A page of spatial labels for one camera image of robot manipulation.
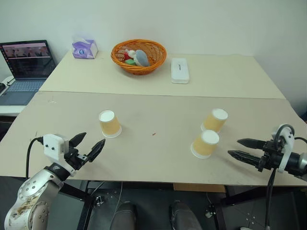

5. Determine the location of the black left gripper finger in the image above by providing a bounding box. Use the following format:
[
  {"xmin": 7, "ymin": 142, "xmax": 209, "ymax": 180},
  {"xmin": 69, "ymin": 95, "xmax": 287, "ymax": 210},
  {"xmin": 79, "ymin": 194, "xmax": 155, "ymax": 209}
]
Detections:
[
  {"xmin": 69, "ymin": 132, "xmax": 87, "ymax": 150},
  {"xmin": 86, "ymin": 138, "xmax": 106, "ymax": 163}
]

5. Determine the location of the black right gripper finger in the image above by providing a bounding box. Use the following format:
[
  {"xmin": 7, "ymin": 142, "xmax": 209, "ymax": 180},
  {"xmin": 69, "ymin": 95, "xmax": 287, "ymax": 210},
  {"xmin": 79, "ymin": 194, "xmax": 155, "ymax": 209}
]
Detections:
[
  {"xmin": 227, "ymin": 150, "xmax": 261, "ymax": 169},
  {"xmin": 236, "ymin": 138, "xmax": 267, "ymax": 150}
]

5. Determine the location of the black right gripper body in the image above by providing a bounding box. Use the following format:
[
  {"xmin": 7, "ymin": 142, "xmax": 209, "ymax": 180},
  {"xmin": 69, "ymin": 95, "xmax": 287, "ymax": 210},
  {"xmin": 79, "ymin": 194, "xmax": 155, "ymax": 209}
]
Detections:
[{"xmin": 258, "ymin": 139, "xmax": 286, "ymax": 173}]

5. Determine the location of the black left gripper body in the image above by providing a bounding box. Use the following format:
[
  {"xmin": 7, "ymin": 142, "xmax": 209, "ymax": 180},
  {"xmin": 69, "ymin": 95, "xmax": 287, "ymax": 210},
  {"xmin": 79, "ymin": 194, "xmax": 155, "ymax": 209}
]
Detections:
[{"xmin": 63, "ymin": 141, "xmax": 88, "ymax": 172}]

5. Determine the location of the yellow paper cup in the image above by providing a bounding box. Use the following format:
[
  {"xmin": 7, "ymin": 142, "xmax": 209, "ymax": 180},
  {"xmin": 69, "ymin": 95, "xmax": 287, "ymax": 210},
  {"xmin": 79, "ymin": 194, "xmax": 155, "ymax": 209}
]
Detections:
[
  {"xmin": 200, "ymin": 108, "xmax": 228, "ymax": 134},
  {"xmin": 190, "ymin": 129, "xmax": 220, "ymax": 160},
  {"xmin": 98, "ymin": 110, "xmax": 122, "ymax": 139}
]

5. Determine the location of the brown cardboard piece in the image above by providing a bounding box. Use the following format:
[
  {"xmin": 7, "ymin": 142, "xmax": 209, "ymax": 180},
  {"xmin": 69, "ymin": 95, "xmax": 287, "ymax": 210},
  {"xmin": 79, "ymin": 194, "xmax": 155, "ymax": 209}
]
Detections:
[{"xmin": 173, "ymin": 183, "xmax": 226, "ymax": 193}]

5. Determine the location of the dark rounded shape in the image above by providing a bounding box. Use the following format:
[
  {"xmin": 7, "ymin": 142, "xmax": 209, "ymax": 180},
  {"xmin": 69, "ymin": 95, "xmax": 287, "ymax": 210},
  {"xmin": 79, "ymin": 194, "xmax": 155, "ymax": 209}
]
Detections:
[
  {"xmin": 169, "ymin": 200, "xmax": 203, "ymax": 230},
  {"xmin": 110, "ymin": 201, "xmax": 138, "ymax": 230}
]

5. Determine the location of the open grey laptop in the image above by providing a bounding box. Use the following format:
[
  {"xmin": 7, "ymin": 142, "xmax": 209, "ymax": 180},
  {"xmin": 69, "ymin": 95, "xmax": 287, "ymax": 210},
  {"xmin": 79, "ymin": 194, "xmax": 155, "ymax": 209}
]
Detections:
[{"xmin": 0, "ymin": 39, "xmax": 57, "ymax": 106}]

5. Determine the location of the purple tissue box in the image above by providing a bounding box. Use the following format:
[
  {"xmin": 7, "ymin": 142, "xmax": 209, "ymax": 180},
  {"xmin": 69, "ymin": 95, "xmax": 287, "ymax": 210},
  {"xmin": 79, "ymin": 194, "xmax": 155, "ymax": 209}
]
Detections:
[{"xmin": 71, "ymin": 35, "xmax": 99, "ymax": 60}]

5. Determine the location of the orange woven basket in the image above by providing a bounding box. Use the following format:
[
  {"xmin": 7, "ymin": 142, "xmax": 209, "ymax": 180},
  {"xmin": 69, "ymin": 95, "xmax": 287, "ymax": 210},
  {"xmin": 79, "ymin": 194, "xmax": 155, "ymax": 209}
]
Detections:
[{"xmin": 110, "ymin": 39, "xmax": 167, "ymax": 76}]

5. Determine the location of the white rectangular lidded box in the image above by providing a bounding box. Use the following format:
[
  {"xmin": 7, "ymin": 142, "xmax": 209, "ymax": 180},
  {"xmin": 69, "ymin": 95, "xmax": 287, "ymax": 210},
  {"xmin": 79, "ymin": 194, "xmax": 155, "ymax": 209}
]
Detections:
[{"xmin": 170, "ymin": 57, "xmax": 191, "ymax": 84}]

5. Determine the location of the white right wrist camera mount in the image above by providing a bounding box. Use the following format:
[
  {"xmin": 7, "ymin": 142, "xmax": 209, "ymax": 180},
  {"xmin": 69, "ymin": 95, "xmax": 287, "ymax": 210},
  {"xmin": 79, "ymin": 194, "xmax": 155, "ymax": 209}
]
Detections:
[{"xmin": 271, "ymin": 124, "xmax": 296, "ymax": 173}]

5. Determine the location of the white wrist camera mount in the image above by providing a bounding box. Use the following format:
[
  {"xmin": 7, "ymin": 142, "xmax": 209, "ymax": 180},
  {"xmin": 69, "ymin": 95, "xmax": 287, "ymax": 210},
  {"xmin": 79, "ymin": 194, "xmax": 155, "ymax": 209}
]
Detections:
[
  {"xmin": 271, "ymin": 124, "xmax": 296, "ymax": 173},
  {"xmin": 43, "ymin": 134, "xmax": 71, "ymax": 166}
]

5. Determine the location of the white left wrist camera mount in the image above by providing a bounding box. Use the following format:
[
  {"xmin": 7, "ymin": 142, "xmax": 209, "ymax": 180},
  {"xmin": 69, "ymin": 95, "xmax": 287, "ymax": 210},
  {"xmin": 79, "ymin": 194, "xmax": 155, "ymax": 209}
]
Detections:
[{"xmin": 43, "ymin": 134, "xmax": 71, "ymax": 166}]

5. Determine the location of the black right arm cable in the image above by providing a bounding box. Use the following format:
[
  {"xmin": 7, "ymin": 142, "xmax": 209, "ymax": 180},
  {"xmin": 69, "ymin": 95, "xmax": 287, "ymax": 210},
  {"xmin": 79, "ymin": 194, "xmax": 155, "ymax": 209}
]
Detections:
[{"xmin": 264, "ymin": 130, "xmax": 307, "ymax": 230}]

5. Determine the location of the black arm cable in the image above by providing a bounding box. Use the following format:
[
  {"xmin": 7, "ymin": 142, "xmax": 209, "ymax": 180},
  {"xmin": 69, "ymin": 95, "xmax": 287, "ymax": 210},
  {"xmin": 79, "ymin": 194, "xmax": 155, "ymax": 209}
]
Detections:
[
  {"xmin": 25, "ymin": 137, "xmax": 45, "ymax": 179},
  {"xmin": 264, "ymin": 130, "xmax": 307, "ymax": 230}
]

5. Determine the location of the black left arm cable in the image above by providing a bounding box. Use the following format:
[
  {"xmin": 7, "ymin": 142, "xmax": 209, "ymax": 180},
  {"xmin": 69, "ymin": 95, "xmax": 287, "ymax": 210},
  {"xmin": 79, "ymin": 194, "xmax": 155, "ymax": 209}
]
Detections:
[{"xmin": 25, "ymin": 137, "xmax": 45, "ymax": 179}]

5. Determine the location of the black table frame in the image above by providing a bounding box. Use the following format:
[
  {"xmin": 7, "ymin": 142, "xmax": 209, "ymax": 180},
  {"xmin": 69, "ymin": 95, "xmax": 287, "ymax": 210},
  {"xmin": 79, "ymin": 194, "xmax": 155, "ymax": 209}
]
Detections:
[{"xmin": 57, "ymin": 180, "xmax": 307, "ymax": 230}]

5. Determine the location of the thin white wire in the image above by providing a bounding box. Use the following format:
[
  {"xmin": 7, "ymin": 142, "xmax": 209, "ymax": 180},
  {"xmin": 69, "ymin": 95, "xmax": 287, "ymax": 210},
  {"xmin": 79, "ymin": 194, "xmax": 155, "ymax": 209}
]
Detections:
[{"xmin": 115, "ymin": 181, "xmax": 124, "ymax": 214}]

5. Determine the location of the black laptop cable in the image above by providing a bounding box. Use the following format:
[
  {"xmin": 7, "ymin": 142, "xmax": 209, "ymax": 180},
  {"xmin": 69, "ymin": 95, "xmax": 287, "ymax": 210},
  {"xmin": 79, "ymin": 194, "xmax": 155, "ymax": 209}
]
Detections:
[{"xmin": 0, "ymin": 80, "xmax": 13, "ymax": 97}]

